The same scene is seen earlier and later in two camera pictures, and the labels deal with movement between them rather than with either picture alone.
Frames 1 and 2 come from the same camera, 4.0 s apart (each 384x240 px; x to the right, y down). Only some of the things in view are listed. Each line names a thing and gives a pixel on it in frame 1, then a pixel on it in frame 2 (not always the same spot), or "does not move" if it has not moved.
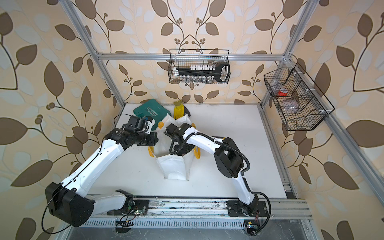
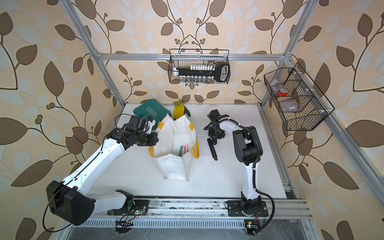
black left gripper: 152,139 does not move
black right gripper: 176,148 -> 212,136
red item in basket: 282,94 does not move
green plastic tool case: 153,109 does not move
